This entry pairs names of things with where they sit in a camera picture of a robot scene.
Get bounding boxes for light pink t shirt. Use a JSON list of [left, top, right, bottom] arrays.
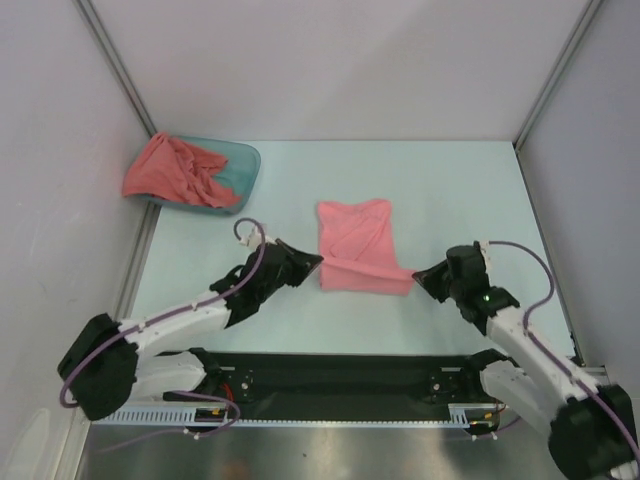
[[317, 199, 414, 296]]

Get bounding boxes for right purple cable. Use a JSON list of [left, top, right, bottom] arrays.
[[487, 240, 640, 479]]

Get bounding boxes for teal plastic bin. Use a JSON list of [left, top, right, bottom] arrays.
[[135, 135, 261, 217]]

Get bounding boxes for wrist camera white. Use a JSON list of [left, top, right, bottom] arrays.
[[238, 226, 275, 251], [474, 241, 492, 272]]

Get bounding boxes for left aluminium corner post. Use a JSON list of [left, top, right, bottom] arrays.
[[72, 0, 157, 138]]

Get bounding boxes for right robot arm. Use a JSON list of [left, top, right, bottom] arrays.
[[412, 242, 639, 479]]

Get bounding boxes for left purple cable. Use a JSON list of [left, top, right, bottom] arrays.
[[58, 217, 269, 409]]

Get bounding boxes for right aluminium corner post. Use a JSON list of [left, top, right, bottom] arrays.
[[512, 0, 607, 155]]

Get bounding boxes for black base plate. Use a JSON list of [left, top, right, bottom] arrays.
[[194, 349, 506, 422]]

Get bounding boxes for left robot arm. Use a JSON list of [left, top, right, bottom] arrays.
[[57, 239, 324, 421]]

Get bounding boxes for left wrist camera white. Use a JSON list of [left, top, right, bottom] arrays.
[[238, 226, 275, 251]]

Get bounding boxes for purple cable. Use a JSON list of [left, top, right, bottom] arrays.
[[58, 217, 269, 409], [487, 240, 640, 479]]

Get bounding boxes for aluminium corner post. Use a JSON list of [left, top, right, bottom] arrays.
[[72, 0, 157, 138], [512, 0, 607, 155]]

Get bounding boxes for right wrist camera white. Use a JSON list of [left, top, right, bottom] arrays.
[[474, 241, 492, 272]]

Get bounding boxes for salmon red t shirt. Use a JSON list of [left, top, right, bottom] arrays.
[[121, 132, 241, 208]]

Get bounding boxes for white slotted cable duct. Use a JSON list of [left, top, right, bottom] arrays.
[[99, 403, 474, 429]]

